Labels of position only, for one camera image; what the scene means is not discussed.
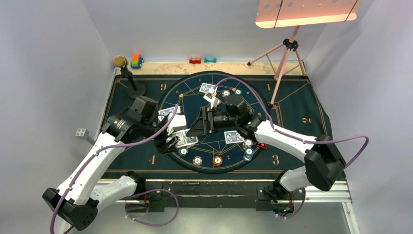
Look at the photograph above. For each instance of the teal toy block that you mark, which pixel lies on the teal toy block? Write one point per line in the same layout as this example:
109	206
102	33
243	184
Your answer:
210	60

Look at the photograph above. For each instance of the dark green rectangular poker mat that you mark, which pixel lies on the dark green rectangular poker mat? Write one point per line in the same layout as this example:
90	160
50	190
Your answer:
296	108

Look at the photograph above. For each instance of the orange blue toy block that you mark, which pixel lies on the orange blue toy block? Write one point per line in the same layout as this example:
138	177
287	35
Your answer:
137	61

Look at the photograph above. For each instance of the grey lego brick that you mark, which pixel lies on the grey lego brick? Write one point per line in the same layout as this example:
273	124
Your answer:
83	133

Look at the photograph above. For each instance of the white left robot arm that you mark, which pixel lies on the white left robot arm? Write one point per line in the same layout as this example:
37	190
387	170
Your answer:
78	200

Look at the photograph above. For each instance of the red toy block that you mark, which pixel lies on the red toy block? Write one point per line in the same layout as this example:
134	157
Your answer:
195	60

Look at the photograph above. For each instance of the blue playing card deck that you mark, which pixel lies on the blue playing card deck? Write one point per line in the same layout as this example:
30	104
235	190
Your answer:
184	141

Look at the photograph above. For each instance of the orange chip stack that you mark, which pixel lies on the orange chip stack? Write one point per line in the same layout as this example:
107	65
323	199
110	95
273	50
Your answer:
217	161

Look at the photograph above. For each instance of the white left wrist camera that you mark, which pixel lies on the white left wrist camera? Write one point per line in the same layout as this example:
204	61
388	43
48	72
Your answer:
178	122

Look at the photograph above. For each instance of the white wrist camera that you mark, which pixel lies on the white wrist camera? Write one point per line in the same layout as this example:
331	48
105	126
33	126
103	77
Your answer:
210	97
178	122

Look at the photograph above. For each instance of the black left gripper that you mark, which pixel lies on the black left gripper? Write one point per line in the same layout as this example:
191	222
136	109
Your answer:
162	145

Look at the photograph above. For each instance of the aluminium frame rail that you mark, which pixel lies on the aluminium frame rail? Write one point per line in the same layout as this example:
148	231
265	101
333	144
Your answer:
258	194

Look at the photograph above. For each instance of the gold round microphone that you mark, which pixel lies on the gold round microphone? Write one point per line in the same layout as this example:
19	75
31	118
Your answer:
120	61

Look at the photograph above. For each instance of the blue card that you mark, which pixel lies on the blue card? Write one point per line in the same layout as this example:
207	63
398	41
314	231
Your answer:
207	88
232	137
164	113

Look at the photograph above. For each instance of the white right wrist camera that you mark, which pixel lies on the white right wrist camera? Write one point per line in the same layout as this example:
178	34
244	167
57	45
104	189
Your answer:
210	97

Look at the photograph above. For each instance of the round blue poker mat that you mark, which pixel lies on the round blue poker mat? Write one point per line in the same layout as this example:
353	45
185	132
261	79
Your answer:
184	91

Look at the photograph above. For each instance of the pink perforated light panel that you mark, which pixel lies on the pink perforated light panel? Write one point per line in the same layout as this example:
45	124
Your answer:
286	13

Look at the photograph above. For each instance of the pink tripod stand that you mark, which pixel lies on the pink tripod stand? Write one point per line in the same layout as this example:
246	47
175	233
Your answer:
291	47

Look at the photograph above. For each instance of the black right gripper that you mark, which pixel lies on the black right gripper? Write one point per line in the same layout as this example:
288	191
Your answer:
198	128

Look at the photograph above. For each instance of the red triangular dealer button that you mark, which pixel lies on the red triangular dealer button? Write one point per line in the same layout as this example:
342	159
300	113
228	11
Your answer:
261	145

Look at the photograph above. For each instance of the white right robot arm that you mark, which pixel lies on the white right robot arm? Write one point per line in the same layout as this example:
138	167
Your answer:
323	162

